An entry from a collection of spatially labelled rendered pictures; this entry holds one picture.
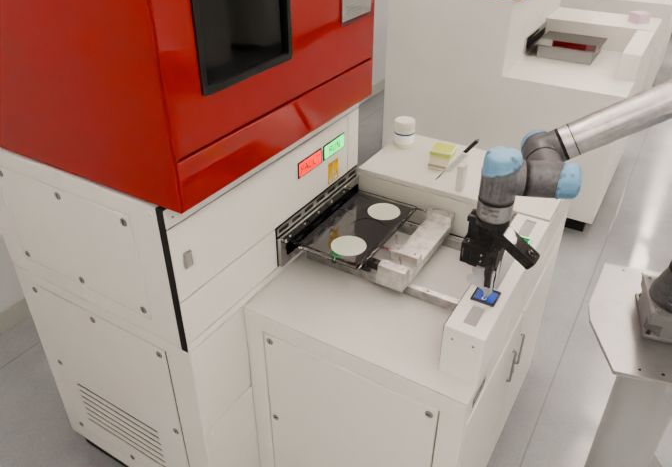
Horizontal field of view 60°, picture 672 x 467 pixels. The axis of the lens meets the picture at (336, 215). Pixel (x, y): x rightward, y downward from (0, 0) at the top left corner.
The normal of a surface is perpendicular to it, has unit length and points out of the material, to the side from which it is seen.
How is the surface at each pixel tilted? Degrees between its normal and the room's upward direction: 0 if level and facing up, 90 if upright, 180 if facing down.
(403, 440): 90
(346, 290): 0
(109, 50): 90
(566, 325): 0
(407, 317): 0
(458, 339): 90
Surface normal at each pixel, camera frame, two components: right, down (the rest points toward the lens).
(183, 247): 0.85, 0.27
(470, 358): -0.52, 0.45
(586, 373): 0.00, -0.85
